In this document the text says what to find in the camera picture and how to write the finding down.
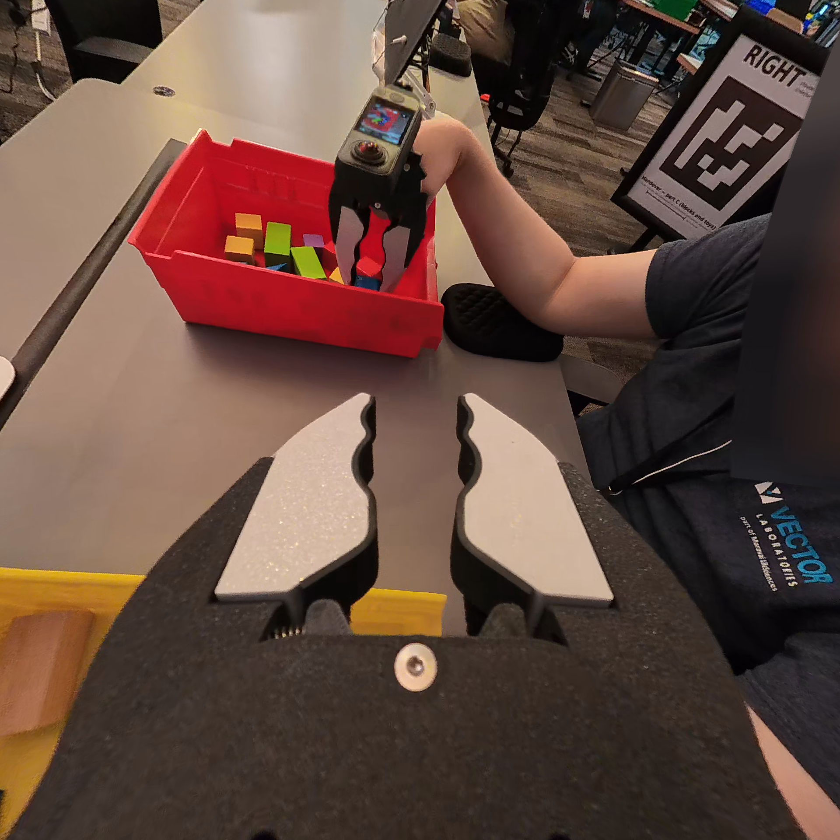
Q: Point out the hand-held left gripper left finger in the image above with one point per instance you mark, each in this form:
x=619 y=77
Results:
x=302 y=518

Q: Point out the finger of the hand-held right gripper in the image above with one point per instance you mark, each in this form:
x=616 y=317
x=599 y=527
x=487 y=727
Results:
x=348 y=239
x=394 y=256

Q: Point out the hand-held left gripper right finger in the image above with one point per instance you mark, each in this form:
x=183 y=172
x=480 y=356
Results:
x=531 y=525

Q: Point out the red wooden block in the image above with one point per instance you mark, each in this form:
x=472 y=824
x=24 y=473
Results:
x=328 y=253

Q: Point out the red wooden cube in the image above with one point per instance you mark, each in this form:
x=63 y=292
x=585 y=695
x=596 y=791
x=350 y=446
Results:
x=369 y=267

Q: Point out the purple wooden block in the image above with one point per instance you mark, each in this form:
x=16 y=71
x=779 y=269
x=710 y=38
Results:
x=313 y=240

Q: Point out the yellow wooden cube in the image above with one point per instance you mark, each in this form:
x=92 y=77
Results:
x=337 y=275
x=239 y=248

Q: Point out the blue rectangular wooden block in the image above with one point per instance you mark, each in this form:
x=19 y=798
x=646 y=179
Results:
x=367 y=283

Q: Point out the red plastic bin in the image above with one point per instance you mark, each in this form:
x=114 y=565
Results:
x=262 y=308

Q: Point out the yellow plastic bin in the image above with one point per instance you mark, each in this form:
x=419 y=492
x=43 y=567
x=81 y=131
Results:
x=52 y=590

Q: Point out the person's right forearm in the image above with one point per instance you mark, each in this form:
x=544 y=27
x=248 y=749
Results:
x=525 y=262

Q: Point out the person's right hand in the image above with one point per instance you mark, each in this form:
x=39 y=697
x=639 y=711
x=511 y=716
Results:
x=449 y=151

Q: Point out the black mesh pad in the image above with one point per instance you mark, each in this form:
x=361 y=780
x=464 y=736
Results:
x=499 y=325

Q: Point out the black table pad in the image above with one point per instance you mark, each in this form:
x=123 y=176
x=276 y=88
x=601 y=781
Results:
x=449 y=56

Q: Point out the dark display board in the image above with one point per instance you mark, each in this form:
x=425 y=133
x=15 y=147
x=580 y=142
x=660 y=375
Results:
x=410 y=33

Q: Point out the black office chair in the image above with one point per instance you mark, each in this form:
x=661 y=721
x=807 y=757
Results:
x=525 y=98
x=105 y=39

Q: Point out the round table grommet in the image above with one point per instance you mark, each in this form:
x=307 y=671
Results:
x=164 y=91

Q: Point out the grey trash can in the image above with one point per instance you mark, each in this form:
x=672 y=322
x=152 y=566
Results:
x=623 y=95

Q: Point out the natural wooden block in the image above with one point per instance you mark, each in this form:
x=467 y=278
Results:
x=39 y=669

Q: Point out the green plastic bin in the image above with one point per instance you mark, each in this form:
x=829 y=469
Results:
x=673 y=8

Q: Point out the framed marker sign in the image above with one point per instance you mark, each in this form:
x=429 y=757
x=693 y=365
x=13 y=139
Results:
x=722 y=131

